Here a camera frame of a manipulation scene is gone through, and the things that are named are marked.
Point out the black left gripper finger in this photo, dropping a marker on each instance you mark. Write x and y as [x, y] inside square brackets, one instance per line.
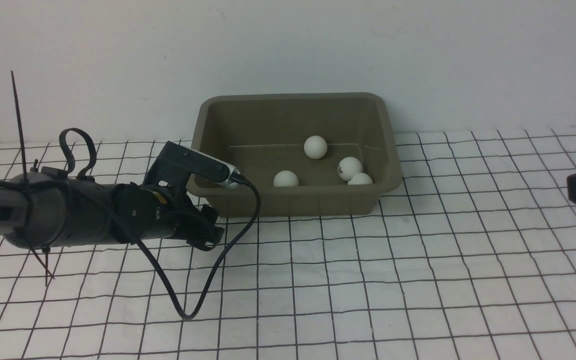
[203, 238]
[206, 215]

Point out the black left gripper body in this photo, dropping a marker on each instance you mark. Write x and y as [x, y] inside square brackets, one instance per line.
[154, 213]

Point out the white ping-pong ball with logo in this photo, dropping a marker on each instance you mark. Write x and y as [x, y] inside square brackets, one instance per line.
[348, 167]

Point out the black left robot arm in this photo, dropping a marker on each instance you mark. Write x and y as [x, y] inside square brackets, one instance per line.
[45, 208]

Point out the black zip tie left arm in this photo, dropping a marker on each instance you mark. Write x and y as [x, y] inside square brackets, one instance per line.
[23, 150]

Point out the olive green plastic bin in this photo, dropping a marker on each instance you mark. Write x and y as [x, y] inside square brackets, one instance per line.
[262, 135]

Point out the white black-grid tablecloth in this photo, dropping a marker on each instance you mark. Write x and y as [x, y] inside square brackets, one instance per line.
[473, 257]

